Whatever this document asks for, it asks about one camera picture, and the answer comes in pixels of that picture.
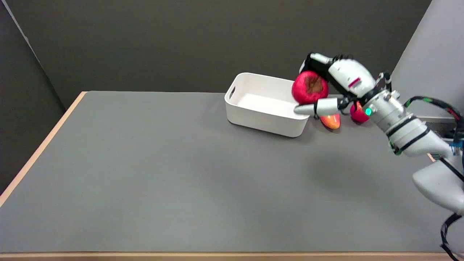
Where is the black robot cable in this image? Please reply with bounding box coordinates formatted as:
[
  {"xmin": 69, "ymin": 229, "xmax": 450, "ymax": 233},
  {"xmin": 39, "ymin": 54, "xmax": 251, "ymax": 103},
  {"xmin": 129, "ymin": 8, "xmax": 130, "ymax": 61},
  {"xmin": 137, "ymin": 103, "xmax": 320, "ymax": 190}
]
[{"xmin": 405, "ymin": 96, "xmax": 464, "ymax": 142}]

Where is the red apple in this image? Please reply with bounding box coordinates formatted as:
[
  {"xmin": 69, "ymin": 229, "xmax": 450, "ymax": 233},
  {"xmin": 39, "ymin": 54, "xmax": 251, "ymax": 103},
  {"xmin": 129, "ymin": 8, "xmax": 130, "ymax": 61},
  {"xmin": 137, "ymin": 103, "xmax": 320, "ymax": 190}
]
[{"xmin": 292, "ymin": 71, "xmax": 330, "ymax": 105}]

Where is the black looped cable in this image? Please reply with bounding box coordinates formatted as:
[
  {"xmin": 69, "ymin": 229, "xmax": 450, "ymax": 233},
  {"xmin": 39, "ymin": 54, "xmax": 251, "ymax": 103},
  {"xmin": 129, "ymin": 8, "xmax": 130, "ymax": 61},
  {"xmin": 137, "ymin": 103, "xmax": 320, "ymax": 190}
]
[{"xmin": 440, "ymin": 213, "xmax": 464, "ymax": 261}]

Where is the orange red mango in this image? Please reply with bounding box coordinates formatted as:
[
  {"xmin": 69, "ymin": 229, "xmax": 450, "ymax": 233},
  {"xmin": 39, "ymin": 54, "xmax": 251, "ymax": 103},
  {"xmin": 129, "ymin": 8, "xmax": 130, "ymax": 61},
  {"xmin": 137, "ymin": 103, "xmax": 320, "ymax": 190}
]
[{"xmin": 320, "ymin": 114, "xmax": 341, "ymax": 130}]

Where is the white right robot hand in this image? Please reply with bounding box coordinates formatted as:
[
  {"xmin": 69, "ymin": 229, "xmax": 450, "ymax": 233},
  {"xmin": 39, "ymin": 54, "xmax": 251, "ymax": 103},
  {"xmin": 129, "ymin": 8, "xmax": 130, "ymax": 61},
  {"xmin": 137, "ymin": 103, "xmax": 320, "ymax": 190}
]
[{"xmin": 294, "ymin": 53, "xmax": 392, "ymax": 119}]

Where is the white plastic box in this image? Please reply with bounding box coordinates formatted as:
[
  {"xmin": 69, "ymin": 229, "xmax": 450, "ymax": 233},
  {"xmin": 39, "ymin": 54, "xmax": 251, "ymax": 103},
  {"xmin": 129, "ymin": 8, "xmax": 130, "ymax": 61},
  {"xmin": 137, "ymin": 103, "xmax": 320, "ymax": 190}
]
[{"xmin": 224, "ymin": 72, "xmax": 311, "ymax": 138}]

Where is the small red fruit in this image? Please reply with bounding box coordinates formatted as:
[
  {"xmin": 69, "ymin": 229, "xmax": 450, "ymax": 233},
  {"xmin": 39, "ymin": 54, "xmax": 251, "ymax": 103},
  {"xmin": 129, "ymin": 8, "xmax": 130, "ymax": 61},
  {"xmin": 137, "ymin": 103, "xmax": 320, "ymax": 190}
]
[{"xmin": 350, "ymin": 101, "xmax": 370, "ymax": 123}]

